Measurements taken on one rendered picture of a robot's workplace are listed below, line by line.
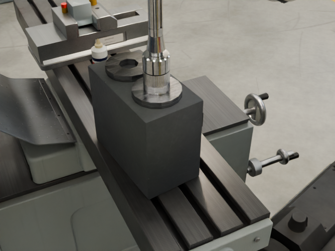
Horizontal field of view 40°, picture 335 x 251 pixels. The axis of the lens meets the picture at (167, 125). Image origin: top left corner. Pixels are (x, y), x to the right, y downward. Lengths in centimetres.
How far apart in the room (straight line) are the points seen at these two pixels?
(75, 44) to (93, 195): 42
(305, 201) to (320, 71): 185
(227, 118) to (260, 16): 244
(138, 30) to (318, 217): 73
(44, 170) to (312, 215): 73
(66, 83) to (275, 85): 191
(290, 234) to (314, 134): 139
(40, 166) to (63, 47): 33
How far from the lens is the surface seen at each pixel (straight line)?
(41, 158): 117
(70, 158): 119
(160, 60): 76
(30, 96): 130
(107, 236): 146
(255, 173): 155
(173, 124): 79
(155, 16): 73
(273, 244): 126
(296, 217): 126
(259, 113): 159
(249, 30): 356
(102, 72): 89
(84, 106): 112
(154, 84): 78
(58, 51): 128
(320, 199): 141
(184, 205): 87
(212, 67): 306
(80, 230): 139
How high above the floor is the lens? 158
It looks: 38 degrees down
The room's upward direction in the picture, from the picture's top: straight up
